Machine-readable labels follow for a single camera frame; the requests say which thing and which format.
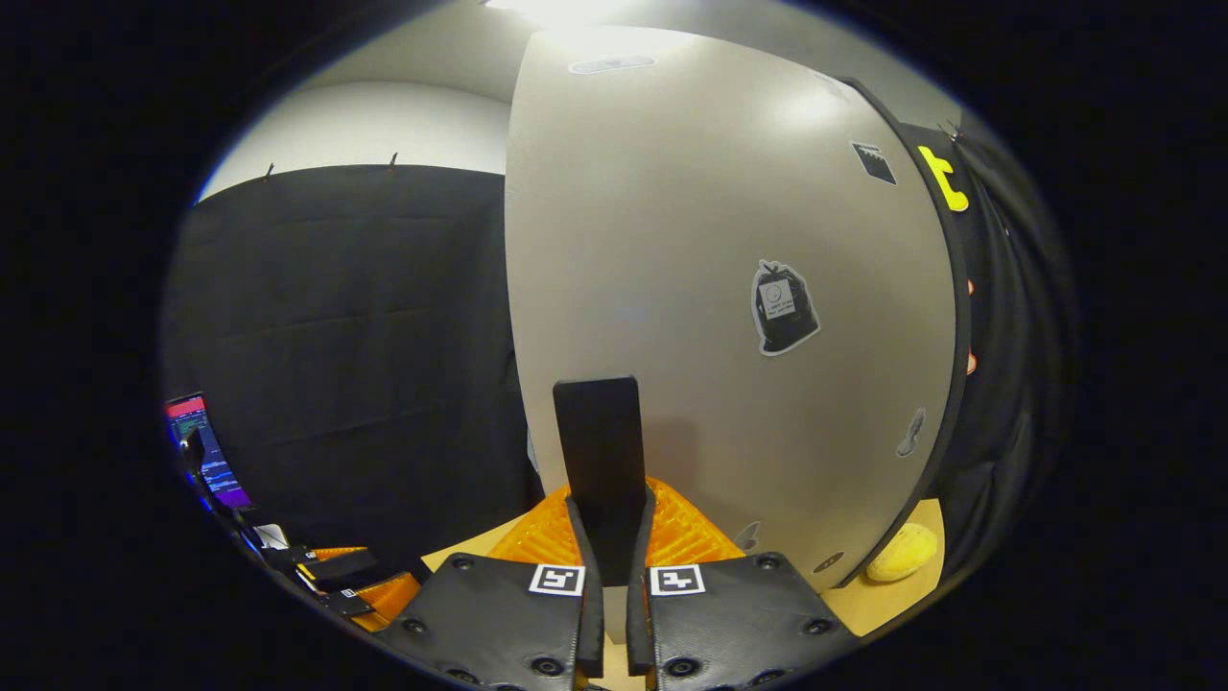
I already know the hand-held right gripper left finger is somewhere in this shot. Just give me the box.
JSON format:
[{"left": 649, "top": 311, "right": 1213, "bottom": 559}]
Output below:
[{"left": 379, "top": 485, "right": 605, "bottom": 691}]

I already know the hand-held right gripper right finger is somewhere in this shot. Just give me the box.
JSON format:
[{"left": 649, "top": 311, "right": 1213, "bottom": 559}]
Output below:
[{"left": 626, "top": 477, "right": 860, "bottom": 691}]

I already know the black cabinet door handle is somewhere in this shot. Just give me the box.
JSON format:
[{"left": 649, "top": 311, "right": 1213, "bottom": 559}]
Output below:
[{"left": 553, "top": 376, "right": 649, "bottom": 586}]

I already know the beige cabinet door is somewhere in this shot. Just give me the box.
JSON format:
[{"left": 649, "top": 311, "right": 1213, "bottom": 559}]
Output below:
[{"left": 504, "top": 27, "right": 960, "bottom": 620}]

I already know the computer monitor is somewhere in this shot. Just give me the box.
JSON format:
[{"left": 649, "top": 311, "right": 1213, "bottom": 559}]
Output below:
[{"left": 163, "top": 392, "right": 255, "bottom": 512}]

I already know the black backdrop cloth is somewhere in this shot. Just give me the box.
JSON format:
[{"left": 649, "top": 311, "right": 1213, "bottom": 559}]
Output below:
[{"left": 161, "top": 115, "right": 1080, "bottom": 582}]

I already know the yellow round bun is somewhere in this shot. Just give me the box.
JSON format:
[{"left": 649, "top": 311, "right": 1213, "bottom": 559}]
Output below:
[{"left": 866, "top": 523, "right": 939, "bottom": 584}]

